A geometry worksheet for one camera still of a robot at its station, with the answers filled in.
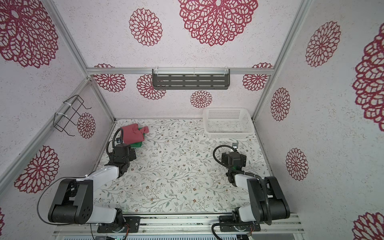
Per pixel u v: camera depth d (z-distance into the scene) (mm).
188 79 973
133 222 776
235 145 803
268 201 403
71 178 466
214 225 668
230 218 758
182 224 757
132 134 1038
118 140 783
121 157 702
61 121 729
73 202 432
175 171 922
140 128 1101
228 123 1175
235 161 711
